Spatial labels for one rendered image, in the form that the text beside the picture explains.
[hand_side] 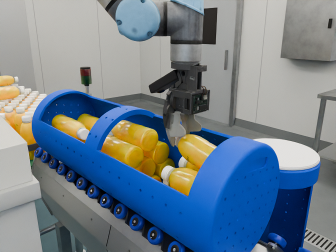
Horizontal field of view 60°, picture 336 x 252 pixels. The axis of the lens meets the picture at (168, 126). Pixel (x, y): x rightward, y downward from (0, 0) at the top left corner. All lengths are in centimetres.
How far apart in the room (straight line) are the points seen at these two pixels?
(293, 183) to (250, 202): 40
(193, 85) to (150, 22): 21
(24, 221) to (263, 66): 401
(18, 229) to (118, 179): 24
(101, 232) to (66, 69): 497
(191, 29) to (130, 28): 19
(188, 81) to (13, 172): 42
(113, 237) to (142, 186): 29
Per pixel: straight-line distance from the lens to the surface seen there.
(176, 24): 67
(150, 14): 53
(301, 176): 106
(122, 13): 53
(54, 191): 123
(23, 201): 70
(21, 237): 75
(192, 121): 76
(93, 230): 101
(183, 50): 67
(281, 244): 81
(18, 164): 68
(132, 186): 72
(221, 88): 485
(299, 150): 119
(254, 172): 65
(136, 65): 652
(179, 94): 69
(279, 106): 436
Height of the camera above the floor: 145
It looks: 18 degrees down
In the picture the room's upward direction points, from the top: straight up
